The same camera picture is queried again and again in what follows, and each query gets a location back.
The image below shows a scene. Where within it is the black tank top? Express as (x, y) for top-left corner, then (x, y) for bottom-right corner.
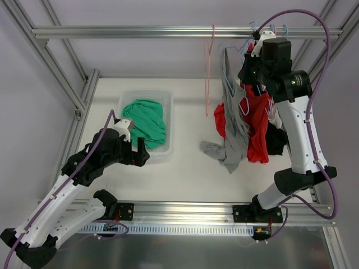
(265, 122), (288, 155)

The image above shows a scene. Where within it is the white plastic basket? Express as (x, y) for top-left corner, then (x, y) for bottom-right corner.
(117, 90), (174, 164)

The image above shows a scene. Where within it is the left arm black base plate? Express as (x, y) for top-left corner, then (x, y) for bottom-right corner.
(115, 202), (135, 221)

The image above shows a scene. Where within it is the aluminium frame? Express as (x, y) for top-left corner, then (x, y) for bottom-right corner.
(0, 0), (359, 269)

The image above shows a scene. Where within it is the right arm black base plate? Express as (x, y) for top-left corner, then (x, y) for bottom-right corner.
(232, 204), (283, 224)

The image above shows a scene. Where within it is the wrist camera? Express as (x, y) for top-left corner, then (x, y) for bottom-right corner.
(114, 118), (134, 142)
(251, 30), (277, 57)

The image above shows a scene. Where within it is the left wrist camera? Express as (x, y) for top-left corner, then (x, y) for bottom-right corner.
(114, 118), (134, 142)

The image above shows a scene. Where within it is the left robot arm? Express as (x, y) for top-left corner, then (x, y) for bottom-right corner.
(1, 128), (149, 268)

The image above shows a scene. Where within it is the grey tank top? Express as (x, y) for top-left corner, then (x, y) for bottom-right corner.
(200, 48), (250, 174)

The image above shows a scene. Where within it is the white slotted cable duct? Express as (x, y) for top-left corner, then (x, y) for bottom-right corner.
(79, 222), (254, 237)

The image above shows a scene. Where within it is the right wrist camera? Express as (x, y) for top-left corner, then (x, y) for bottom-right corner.
(251, 30), (277, 57)

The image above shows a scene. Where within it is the red tank top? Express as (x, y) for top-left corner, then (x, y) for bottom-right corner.
(214, 86), (270, 164)

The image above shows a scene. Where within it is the green tank top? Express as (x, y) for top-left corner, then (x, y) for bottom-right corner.
(121, 99), (167, 149)

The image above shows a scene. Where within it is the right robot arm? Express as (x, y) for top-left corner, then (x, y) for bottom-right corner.
(238, 38), (337, 222)

